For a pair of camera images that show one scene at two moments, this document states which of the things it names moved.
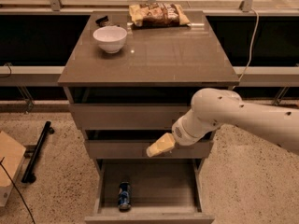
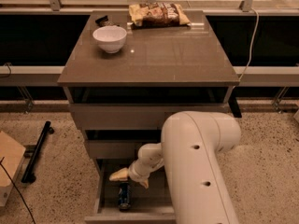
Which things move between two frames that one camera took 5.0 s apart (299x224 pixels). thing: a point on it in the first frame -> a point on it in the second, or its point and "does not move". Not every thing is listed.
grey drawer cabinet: x=127 y=85 does not move
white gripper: x=181 y=134 -> x=135 y=173
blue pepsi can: x=124 y=195 does not move
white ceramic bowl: x=110 y=38 does not move
